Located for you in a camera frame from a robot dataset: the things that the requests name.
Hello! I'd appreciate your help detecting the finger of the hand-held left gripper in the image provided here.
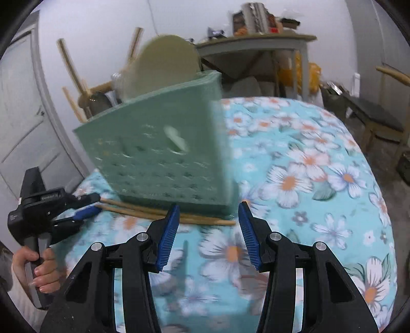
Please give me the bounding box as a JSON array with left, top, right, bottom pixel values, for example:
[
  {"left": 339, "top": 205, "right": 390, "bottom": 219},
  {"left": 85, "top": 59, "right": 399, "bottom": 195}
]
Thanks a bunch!
[
  {"left": 66, "top": 192, "right": 101, "bottom": 209},
  {"left": 49, "top": 205, "right": 100, "bottom": 244}
]

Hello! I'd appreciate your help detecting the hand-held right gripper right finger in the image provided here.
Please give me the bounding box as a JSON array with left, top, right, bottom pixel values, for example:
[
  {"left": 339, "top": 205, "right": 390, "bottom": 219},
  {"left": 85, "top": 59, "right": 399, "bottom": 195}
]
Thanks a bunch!
[{"left": 238, "top": 202, "right": 379, "bottom": 333}]

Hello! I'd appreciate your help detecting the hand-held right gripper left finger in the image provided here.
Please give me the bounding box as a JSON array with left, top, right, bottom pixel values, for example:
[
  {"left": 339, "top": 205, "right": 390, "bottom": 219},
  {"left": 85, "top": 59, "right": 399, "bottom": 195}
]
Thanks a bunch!
[{"left": 41, "top": 203, "right": 180, "bottom": 333}]

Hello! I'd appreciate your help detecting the green plastic utensil holder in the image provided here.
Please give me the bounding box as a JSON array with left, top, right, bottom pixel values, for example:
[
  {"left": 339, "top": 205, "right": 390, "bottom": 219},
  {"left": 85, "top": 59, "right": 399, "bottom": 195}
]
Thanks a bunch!
[{"left": 73, "top": 71, "right": 239, "bottom": 216}]

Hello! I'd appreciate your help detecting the metal spoon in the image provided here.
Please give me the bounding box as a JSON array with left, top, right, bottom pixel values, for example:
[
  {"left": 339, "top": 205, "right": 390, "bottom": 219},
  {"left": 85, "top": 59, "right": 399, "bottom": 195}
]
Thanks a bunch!
[{"left": 88, "top": 90, "right": 111, "bottom": 117}]

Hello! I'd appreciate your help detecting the cream plastic ladle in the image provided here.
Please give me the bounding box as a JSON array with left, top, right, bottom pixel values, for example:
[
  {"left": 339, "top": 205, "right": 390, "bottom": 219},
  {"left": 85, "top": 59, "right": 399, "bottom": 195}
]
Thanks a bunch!
[{"left": 119, "top": 34, "right": 203, "bottom": 103}]

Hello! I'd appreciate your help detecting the person's left forearm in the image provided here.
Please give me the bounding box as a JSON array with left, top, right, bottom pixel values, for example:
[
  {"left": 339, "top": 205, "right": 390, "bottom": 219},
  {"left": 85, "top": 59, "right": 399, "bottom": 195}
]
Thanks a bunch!
[{"left": 0, "top": 269, "right": 44, "bottom": 333}]

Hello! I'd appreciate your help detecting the person's left hand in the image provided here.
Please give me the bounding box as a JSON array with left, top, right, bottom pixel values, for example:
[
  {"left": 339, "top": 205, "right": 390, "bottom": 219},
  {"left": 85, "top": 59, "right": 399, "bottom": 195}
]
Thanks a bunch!
[{"left": 12, "top": 248, "right": 61, "bottom": 293}]

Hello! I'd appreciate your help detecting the blue floral cloth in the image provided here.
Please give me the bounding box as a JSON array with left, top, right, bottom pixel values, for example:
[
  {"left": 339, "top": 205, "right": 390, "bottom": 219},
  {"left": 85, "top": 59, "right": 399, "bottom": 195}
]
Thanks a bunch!
[{"left": 72, "top": 96, "right": 399, "bottom": 333}]

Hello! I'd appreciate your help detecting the white panelled door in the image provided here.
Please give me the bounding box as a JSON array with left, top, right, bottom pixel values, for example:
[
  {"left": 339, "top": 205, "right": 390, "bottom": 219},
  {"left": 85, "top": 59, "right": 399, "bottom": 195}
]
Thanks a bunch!
[{"left": 0, "top": 17, "right": 88, "bottom": 201}]

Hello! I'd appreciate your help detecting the yellow plastic bag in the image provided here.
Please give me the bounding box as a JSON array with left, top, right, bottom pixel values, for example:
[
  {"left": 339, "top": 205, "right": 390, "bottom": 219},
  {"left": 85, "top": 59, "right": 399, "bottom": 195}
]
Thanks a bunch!
[{"left": 278, "top": 51, "right": 321, "bottom": 94}]

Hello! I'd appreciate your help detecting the wooden chair with black seat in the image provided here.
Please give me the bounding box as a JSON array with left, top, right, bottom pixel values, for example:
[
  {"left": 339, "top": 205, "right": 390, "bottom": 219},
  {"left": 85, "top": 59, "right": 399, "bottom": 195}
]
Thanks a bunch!
[{"left": 340, "top": 66, "right": 410, "bottom": 169}]

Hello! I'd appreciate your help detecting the grey framed table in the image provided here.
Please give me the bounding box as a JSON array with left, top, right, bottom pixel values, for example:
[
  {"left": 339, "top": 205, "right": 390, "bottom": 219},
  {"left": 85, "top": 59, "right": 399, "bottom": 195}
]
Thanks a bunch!
[{"left": 195, "top": 33, "right": 317, "bottom": 100}]

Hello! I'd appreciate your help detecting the brown snack bag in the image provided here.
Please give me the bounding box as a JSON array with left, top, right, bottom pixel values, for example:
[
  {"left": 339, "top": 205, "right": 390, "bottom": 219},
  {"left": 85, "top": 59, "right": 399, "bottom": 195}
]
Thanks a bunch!
[{"left": 231, "top": 11, "right": 249, "bottom": 35}]

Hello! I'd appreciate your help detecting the metal container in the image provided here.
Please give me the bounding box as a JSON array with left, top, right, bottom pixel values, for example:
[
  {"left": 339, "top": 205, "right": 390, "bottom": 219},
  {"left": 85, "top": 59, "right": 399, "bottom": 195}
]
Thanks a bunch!
[{"left": 242, "top": 3, "right": 268, "bottom": 33}]

